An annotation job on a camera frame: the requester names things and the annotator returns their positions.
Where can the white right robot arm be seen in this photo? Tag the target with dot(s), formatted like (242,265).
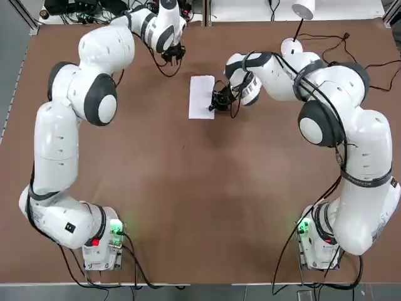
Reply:
(366,150)

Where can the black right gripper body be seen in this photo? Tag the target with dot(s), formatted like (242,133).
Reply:
(231,97)

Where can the white desk lamp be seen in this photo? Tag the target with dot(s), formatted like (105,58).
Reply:
(289,47)

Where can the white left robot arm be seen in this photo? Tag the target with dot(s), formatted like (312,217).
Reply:
(56,150)

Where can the black tape roll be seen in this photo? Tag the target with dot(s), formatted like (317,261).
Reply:
(43,13)

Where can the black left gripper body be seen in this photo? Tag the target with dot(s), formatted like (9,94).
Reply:
(173,51)

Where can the white A4 paper sheet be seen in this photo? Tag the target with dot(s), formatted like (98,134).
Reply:
(200,97)

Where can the aluminium frame rail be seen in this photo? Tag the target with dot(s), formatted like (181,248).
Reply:
(391,14)
(31,19)

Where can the aluminium frame post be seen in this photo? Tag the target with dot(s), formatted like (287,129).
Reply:
(207,12)

